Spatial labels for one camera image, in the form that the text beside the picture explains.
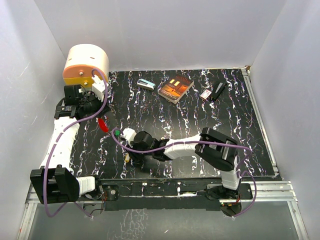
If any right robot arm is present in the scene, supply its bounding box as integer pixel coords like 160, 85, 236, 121
122, 127, 241, 199

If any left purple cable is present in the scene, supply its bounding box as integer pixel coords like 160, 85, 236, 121
42, 68, 109, 218

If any orange paperback book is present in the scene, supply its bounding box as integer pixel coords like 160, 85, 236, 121
158, 75, 194, 104

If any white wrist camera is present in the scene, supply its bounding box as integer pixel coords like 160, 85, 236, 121
121, 127, 137, 144
91, 75, 106, 102

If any small red white card box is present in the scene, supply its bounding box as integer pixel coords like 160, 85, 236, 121
200, 89, 212, 101

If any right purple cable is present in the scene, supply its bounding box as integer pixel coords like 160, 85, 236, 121
111, 128, 258, 218

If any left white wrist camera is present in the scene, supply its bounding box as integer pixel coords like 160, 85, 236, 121
91, 75, 106, 102

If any yellow tagged key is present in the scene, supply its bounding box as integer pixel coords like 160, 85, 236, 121
124, 154, 130, 163

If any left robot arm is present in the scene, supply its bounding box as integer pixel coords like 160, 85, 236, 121
30, 82, 110, 204

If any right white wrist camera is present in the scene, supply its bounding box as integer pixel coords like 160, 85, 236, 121
121, 127, 137, 144

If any aluminium frame rail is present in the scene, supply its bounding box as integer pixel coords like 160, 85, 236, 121
17, 177, 309, 240

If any purple cable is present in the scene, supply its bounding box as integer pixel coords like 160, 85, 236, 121
111, 128, 258, 218
42, 68, 109, 218

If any red keyring opener tool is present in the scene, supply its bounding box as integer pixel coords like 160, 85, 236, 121
97, 118, 109, 133

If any teal and white stapler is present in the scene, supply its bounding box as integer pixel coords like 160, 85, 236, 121
137, 78, 156, 91

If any round pastel drawer cabinet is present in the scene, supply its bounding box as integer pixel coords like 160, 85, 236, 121
62, 44, 110, 88

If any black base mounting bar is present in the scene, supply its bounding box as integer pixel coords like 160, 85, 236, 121
71, 176, 253, 213

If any black rectangular case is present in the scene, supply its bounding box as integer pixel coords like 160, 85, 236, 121
210, 82, 227, 102

